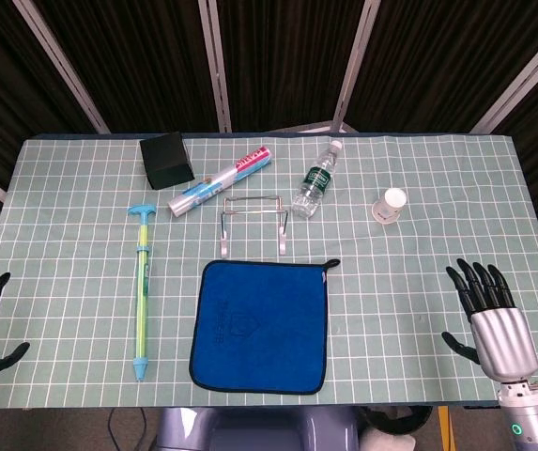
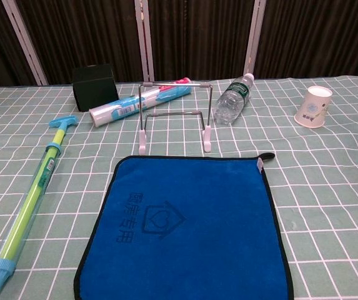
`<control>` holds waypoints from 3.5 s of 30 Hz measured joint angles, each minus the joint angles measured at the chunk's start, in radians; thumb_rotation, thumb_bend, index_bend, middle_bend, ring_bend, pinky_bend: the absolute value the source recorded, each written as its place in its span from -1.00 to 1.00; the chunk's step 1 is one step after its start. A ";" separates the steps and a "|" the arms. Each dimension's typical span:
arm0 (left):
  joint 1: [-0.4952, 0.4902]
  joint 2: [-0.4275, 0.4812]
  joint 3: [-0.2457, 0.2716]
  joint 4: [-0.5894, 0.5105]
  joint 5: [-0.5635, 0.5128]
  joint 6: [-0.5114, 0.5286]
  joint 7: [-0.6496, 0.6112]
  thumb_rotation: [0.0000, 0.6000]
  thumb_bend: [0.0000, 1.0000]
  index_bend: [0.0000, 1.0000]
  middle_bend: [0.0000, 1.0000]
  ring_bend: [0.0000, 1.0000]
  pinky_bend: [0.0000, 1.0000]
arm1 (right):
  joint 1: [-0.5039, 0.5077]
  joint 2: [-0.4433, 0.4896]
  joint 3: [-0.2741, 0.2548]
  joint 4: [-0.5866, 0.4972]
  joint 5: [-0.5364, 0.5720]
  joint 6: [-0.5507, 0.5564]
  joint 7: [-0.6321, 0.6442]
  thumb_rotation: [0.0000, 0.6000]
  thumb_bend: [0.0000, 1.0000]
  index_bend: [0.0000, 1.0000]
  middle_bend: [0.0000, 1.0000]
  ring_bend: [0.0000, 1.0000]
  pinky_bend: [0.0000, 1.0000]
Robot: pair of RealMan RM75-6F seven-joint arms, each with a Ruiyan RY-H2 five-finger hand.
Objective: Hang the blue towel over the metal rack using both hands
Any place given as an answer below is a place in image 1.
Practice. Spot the foil-wrapped tube package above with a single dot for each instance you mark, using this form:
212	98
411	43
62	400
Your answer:
217	183

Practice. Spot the blue microfibre cloth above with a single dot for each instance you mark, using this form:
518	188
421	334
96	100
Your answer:
259	329

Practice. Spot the white paper cup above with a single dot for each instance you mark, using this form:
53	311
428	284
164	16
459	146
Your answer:
390	204

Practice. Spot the purple robot torso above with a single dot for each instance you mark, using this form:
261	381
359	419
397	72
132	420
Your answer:
250	430

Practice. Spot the clear water bottle green label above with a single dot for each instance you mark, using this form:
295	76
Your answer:
314	181

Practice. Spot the green white checkered tablecloth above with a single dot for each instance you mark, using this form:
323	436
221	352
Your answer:
414	291

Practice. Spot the green blue water pump toy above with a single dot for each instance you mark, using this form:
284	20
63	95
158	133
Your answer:
142	291

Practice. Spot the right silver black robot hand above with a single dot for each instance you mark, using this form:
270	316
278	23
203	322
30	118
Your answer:
503	338

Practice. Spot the yellow table leg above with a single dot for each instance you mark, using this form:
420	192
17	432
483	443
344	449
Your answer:
444	430

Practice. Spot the black box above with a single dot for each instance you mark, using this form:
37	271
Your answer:
165	160

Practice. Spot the black round bin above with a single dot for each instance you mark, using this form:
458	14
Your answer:
400	420

